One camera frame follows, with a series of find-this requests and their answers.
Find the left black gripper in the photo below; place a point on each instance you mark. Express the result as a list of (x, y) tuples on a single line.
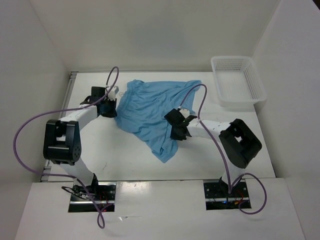
[(112, 113)]

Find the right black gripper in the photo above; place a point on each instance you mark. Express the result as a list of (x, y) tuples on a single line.
[(174, 136)]

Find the blue shorts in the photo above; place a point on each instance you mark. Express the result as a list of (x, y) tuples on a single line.
[(142, 109)]

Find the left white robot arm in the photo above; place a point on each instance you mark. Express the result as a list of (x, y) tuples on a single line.
[(62, 140)]

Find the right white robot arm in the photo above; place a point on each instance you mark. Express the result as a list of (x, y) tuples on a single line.
[(235, 141)]

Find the white plastic basket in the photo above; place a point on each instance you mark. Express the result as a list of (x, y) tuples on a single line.
[(237, 81)]

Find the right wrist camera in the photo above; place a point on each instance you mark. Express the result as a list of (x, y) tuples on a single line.
[(185, 112)]

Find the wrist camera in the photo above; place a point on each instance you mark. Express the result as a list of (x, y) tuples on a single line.
[(185, 112), (112, 92)]

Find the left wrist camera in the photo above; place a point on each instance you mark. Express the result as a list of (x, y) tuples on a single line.
[(112, 92)]

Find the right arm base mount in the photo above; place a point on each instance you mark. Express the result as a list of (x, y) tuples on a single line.
[(216, 198)]

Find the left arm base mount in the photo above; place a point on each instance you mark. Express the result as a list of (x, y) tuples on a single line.
[(80, 202)]

